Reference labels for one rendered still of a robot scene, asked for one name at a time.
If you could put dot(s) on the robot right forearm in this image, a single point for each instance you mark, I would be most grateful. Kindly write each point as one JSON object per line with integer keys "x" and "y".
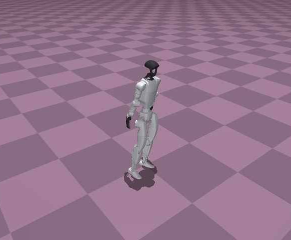
{"x": 131, "y": 110}

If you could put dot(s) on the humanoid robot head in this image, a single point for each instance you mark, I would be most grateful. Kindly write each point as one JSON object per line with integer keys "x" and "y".
{"x": 151, "y": 64}

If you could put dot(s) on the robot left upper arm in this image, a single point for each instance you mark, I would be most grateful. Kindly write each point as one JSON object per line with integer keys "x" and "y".
{"x": 159, "y": 80}

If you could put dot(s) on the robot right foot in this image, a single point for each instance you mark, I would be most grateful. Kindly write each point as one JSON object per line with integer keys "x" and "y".
{"x": 135, "y": 174}

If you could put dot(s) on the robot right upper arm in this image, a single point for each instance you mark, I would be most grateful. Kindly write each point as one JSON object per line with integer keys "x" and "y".
{"x": 140, "y": 86}

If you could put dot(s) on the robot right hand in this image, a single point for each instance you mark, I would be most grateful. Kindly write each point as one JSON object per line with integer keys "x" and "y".
{"x": 128, "y": 122}

